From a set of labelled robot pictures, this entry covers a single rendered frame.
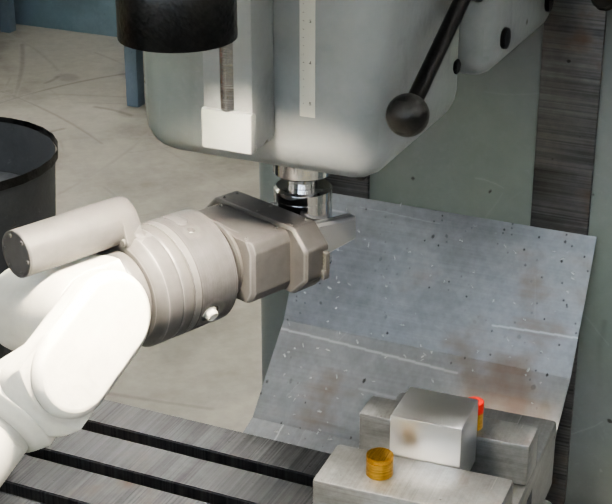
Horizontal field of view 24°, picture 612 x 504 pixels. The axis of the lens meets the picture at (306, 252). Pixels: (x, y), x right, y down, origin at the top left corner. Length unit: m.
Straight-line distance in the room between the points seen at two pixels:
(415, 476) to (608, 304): 0.43
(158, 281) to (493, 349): 0.56
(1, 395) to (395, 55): 0.36
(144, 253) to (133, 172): 3.74
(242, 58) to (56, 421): 0.28
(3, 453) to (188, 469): 0.43
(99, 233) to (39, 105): 4.46
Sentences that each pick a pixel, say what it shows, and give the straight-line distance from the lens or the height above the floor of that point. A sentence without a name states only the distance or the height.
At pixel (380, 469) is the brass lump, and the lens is 1.16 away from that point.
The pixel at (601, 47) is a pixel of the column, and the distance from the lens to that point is 1.44.
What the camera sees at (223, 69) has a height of 1.40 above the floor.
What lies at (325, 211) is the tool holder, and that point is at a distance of 1.16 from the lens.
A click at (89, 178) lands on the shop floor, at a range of 4.74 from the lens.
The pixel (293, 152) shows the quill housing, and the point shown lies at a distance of 1.05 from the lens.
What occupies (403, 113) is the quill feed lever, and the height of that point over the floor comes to 1.38.
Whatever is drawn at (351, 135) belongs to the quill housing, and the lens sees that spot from 1.03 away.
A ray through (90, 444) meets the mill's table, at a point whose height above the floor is 0.95.
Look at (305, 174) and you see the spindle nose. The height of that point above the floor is 1.29.
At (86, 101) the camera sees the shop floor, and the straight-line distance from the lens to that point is 5.50.
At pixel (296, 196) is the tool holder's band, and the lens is 1.14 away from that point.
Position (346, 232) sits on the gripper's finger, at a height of 1.23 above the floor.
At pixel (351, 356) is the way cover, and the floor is 0.96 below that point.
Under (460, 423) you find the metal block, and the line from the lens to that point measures 1.18.
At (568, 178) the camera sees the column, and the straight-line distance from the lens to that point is 1.49.
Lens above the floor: 1.69
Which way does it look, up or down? 24 degrees down
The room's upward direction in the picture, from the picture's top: straight up
